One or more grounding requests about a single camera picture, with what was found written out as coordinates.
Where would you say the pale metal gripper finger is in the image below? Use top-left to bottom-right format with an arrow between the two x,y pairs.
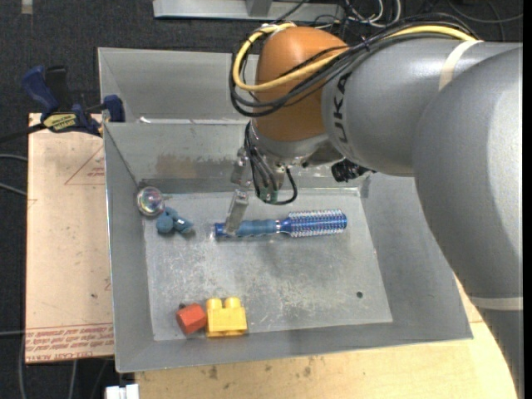
225,189 -> 251,238

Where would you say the blue toy animal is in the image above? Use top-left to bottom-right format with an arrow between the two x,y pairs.
155,206 -> 195,237

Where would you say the blue hairbrush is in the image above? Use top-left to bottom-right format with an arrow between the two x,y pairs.
213,209 -> 348,242

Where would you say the grey metal bin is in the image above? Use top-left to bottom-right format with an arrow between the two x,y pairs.
97,47 -> 474,374

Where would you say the clear glass ball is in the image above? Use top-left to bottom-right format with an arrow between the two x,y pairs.
136,185 -> 166,218

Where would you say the yellow toy brick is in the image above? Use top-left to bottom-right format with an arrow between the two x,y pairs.
204,296 -> 249,338

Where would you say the red block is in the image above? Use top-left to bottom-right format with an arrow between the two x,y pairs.
175,302 -> 209,337

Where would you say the brown cardboard board red print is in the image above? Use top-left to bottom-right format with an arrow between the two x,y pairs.
24,112 -> 116,365

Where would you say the black cylinder on white bracket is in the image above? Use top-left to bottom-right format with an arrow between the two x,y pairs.
331,158 -> 377,199

